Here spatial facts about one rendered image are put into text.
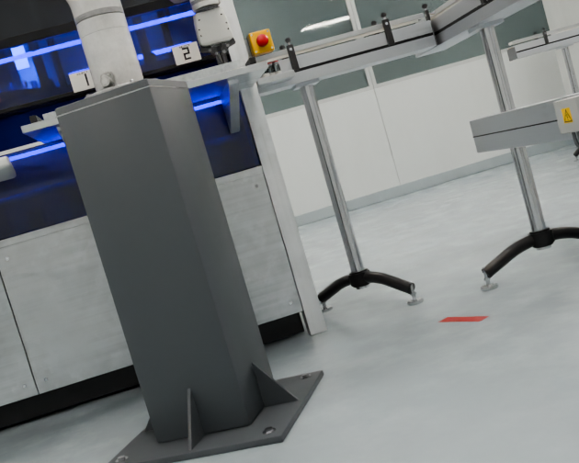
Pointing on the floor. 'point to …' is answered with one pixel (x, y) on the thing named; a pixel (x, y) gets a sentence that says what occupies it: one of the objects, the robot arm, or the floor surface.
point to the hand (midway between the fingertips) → (222, 62)
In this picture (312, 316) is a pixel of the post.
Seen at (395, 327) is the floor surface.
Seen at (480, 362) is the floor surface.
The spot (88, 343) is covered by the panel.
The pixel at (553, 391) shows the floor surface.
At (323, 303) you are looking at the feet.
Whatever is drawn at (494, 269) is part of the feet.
